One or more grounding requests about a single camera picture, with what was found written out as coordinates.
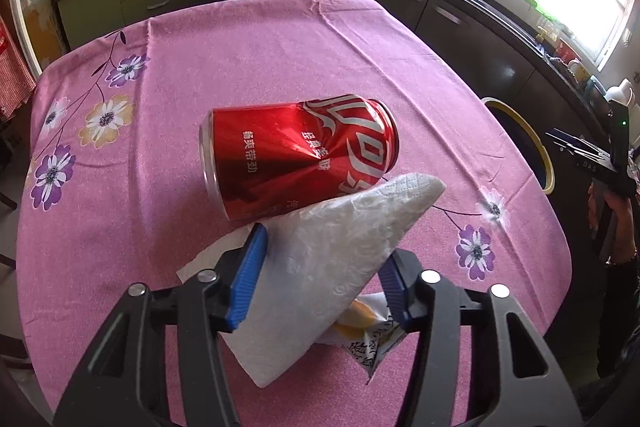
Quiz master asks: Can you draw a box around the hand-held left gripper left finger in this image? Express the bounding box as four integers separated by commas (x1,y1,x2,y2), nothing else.
52,222,271,427

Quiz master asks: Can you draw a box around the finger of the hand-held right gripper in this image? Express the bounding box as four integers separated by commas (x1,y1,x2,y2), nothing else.
545,129,613,155
557,146,616,171

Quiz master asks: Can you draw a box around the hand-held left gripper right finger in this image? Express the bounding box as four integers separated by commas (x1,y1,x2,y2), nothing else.
377,249,586,427

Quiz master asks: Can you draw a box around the yellow-green ring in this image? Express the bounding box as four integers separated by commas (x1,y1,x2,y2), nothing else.
480,97,556,195

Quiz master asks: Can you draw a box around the white paper towel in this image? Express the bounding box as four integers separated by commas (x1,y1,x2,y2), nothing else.
176,173,447,389

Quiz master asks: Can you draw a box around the person's right hand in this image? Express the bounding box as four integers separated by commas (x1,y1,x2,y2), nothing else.
587,181,640,264

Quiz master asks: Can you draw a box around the white rounded container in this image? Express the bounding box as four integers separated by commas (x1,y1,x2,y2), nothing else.
605,79,636,106

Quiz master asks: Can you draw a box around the white printed snack wrapper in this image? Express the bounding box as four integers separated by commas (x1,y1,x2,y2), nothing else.
320,292,406,383

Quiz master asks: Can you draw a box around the red package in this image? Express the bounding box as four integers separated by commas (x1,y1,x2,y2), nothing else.
554,39,577,64

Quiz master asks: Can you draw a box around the crushed red soda can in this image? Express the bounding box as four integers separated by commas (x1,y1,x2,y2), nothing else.
198,93,400,223

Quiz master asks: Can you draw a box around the pink floral tablecloth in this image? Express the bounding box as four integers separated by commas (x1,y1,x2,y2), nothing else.
15,0,576,427

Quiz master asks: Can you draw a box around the red checkered hanging cloth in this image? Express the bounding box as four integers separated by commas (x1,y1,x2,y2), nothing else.
0,14,37,120

